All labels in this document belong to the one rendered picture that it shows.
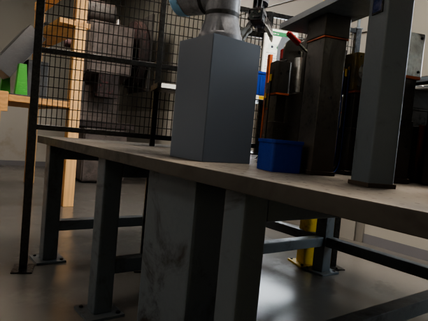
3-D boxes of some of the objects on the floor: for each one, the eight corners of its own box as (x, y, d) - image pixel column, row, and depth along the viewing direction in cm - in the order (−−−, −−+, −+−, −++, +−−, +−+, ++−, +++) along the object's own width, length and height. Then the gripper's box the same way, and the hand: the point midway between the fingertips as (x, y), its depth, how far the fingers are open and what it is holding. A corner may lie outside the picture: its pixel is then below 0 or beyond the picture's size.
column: (177, 392, 127) (196, 176, 123) (132, 346, 152) (147, 165, 148) (252, 365, 146) (271, 178, 142) (201, 328, 170) (216, 167, 166)
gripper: (237, -3, 193) (230, 36, 189) (279, -7, 185) (273, 35, 182) (242, 7, 201) (237, 45, 197) (283, 4, 193) (278, 44, 190)
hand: (256, 44), depth 192 cm, fingers open, 14 cm apart
